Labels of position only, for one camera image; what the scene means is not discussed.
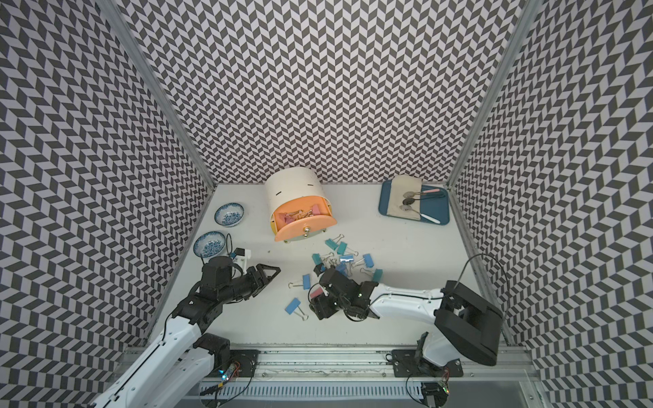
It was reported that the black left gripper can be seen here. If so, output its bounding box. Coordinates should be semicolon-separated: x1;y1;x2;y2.
219;263;282;304

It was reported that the blue binder clip pile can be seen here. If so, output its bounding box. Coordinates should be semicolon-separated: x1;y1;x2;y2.
336;263;348;276

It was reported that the orange pink top drawer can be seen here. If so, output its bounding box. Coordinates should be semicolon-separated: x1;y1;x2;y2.
270;195;337;242

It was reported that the cream round drawer cabinet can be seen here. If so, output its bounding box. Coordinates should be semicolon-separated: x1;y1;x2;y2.
265;167;326;216

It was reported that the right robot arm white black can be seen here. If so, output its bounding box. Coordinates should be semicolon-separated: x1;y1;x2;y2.
309;263;503;369

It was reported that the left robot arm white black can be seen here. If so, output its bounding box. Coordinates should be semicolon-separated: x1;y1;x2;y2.
90;255;282;407

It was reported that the blue binder clip middle left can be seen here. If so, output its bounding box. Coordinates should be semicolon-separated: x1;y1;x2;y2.
287;274;311;290

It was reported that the blue binder clip front left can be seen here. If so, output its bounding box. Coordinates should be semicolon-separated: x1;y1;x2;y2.
284;297;309;321

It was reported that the green binder clip top right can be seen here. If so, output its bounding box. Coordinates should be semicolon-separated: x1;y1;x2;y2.
336;241;359;256

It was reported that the green binder clip far right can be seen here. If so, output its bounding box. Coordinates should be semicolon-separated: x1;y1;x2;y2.
361;268;384;282

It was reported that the blue binder clip right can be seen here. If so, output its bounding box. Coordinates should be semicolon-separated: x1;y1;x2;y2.
353;253;374;269

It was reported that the blue floral bowl near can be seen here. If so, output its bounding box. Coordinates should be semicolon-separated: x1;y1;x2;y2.
193;231;226;258

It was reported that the blue floral bowl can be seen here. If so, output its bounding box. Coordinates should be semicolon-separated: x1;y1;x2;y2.
214;202;245;228
193;231;226;258

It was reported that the blue floral bowl far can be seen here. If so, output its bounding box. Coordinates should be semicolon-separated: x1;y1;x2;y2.
214;202;245;228

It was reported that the beige folded cloth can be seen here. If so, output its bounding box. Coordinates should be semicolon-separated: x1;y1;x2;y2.
386;174;423;221

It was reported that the teal blue tray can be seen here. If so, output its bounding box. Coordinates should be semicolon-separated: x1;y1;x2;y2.
378;180;452;225

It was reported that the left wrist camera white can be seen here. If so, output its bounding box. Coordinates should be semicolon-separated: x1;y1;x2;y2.
230;248;251;274

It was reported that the aluminium front rail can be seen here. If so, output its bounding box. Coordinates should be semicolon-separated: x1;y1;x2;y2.
116;345;537;384

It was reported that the white handled spoon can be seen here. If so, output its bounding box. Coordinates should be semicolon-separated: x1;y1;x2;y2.
400;205;441;224

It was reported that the teal handled spoon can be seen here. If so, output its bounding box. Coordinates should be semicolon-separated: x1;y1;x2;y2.
402;192;447;206

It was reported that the pink handled spoon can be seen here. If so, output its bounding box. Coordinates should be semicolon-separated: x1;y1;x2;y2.
403;188;440;198

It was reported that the aluminium corner post left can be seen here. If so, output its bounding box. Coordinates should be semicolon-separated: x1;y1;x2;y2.
95;0;216;190

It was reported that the aluminium corner post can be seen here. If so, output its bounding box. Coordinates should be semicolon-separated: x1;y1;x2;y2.
446;0;543;189
95;0;216;190

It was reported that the aluminium corner post right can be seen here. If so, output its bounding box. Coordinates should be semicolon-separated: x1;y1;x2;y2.
446;0;543;189

